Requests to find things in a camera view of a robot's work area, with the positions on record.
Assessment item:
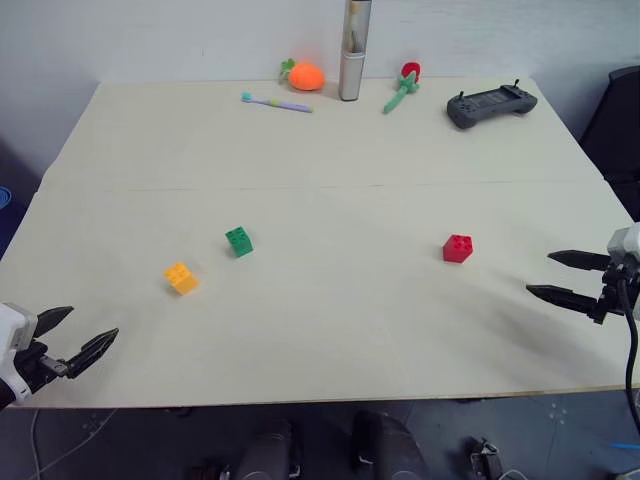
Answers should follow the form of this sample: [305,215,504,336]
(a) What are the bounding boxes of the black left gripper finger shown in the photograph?
[64,327,121,380]
[35,305,76,347]

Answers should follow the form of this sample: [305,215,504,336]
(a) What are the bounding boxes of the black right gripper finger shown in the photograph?
[525,283,602,317]
[546,249,612,274]

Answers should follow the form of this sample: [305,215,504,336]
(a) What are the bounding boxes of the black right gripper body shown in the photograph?
[587,262,632,327]

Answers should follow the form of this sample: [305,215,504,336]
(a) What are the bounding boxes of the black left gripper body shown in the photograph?
[13,340,70,397]

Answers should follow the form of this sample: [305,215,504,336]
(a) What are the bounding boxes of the yellow toy brick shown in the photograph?
[163,261,201,297]

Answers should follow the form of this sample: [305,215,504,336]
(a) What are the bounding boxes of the red toy brick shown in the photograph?
[442,233,475,264]

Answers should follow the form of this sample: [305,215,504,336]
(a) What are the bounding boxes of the black chair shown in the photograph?
[578,64,640,224]

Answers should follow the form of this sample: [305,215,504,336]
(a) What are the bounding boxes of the grey handheld remote controller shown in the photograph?
[446,78,539,131]

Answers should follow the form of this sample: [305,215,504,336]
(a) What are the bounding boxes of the black device on floor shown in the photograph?
[465,435,509,480]

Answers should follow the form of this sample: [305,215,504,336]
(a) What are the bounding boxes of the green toy brick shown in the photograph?
[224,226,254,259]

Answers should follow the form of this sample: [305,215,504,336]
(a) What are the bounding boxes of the dark rounded shape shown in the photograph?
[233,417,304,480]

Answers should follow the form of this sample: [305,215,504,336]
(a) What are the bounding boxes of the red green plush rose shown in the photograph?
[383,61,424,115]

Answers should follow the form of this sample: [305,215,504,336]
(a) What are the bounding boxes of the tall silver cylinder container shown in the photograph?
[337,0,374,103]

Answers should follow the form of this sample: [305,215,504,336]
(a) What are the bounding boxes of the teal and purple toothbrush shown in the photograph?
[240,91,314,115]

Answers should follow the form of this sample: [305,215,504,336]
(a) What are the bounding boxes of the orange plush carrot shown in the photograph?
[278,58,327,93]

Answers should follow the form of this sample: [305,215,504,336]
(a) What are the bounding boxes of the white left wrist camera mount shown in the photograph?
[0,301,40,406]

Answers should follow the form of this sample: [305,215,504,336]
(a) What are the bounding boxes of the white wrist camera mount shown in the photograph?
[605,225,640,284]
[0,301,40,406]

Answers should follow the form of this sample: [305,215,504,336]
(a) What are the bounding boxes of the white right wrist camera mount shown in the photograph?
[605,225,640,284]

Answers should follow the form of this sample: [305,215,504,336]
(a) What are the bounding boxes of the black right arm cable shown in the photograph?
[617,278,640,454]

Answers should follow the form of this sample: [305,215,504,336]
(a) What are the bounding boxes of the white floor cable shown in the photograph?
[28,406,119,476]

